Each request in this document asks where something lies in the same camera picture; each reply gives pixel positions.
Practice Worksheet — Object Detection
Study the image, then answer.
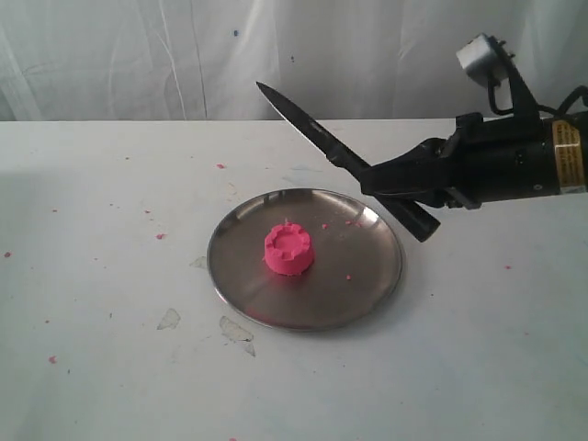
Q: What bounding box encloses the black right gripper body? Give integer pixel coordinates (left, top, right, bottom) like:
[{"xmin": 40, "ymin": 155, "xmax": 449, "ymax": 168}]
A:
[{"xmin": 435, "ymin": 113, "xmax": 559, "ymax": 209}]

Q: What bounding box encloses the black knife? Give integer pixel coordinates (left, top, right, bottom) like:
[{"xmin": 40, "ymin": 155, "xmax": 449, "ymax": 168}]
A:
[{"xmin": 256, "ymin": 82, "xmax": 440, "ymax": 243}]

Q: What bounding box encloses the pink clay piece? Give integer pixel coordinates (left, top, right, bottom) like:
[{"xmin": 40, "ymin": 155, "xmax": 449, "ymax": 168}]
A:
[{"xmin": 263, "ymin": 222, "xmax": 315, "ymax": 277}]

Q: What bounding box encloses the round stainless steel plate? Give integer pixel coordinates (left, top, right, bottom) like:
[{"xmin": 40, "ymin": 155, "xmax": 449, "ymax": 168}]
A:
[{"xmin": 207, "ymin": 188, "xmax": 404, "ymax": 331}]

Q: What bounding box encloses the white backdrop curtain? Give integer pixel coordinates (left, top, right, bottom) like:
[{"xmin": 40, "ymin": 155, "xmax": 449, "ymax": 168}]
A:
[{"xmin": 1, "ymin": 1, "xmax": 587, "ymax": 120}]

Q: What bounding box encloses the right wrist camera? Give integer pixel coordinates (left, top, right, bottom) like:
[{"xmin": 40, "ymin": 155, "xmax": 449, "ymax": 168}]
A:
[{"xmin": 456, "ymin": 33, "xmax": 506, "ymax": 87}]

